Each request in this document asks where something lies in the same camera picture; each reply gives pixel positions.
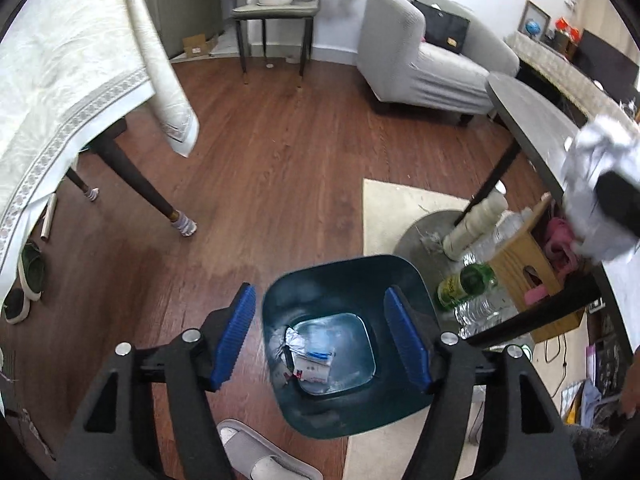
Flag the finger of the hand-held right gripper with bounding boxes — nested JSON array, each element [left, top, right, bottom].
[[592, 169, 640, 237]]

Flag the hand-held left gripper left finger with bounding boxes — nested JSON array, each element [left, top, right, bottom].
[[55, 282, 257, 480]]

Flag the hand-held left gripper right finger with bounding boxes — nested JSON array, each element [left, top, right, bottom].
[[383, 284, 583, 480]]

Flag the dark teal trash bin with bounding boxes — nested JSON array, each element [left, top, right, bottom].
[[262, 254, 436, 439]]

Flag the crumpled silver wrapper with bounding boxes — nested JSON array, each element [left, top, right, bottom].
[[269, 326, 307, 362]]

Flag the pink plastic item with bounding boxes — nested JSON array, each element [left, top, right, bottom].
[[544, 216, 582, 277]]

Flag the clear plastic bottle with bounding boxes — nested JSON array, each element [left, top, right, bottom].
[[454, 290, 522, 339], [462, 209, 532, 267]]

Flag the green glass bottle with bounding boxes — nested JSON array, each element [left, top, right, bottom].
[[437, 263, 499, 311]]

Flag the white paper packet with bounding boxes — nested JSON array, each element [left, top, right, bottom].
[[291, 346, 336, 384]]

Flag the round grey table base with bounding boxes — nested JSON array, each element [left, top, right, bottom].
[[392, 208, 482, 263]]

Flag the grey slipper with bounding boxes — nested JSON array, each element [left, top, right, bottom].
[[217, 418, 324, 480]]

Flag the wooden stool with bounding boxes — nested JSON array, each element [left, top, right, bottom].
[[484, 194, 587, 344]]

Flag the black slanted table leg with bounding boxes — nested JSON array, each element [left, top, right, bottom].
[[466, 269, 603, 349], [452, 139, 522, 227]]

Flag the cream rug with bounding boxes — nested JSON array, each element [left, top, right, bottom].
[[344, 178, 503, 480]]

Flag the black television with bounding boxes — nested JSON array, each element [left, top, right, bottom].
[[572, 29, 640, 97]]

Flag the white plastic bottle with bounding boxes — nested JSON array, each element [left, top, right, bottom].
[[442, 191, 509, 262]]

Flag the lace cabinet cover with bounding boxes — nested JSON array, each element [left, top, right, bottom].
[[504, 32, 640, 128]]

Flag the red ornaments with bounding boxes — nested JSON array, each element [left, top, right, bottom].
[[556, 16, 584, 42]]

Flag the dark wooden table leg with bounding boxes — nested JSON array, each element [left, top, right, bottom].
[[87, 119, 197, 237], [64, 166, 101, 202]]

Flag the green shoe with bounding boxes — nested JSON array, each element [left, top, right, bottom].
[[17, 241, 47, 302], [2, 286, 32, 326]]

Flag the grey knit clothing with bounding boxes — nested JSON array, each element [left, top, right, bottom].
[[564, 424, 628, 480]]

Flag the white tube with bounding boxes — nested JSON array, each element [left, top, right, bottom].
[[39, 192, 59, 242]]

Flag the black bag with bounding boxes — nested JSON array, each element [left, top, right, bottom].
[[409, 0, 471, 55]]

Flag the grey armchair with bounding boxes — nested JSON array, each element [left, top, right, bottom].
[[357, 0, 521, 127]]

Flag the small cardboard box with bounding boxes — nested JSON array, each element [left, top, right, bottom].
[[182, 33, 209, 57]]

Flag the cream patterned tablecloth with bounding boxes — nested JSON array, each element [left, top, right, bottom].
[[0, 0, 201, 283]]

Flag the grey dining chair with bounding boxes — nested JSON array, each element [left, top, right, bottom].
[[231, 0, 321, 87]]

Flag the grey-green door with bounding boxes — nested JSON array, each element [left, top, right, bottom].
[[139, 0, 224, 61]]

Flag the wooden picture frame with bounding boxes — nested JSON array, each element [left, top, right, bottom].
[[522, 0, 552, 42]]

